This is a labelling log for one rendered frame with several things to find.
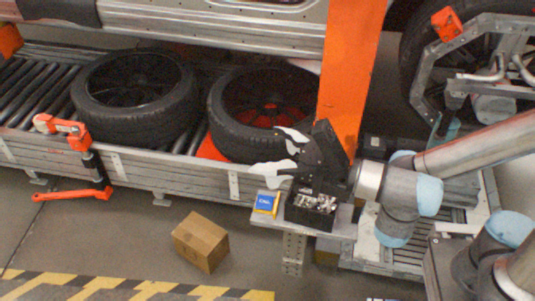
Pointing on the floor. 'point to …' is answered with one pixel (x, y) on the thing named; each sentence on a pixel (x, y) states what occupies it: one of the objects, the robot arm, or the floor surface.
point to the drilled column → (294, 253)
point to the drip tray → (242, 57)
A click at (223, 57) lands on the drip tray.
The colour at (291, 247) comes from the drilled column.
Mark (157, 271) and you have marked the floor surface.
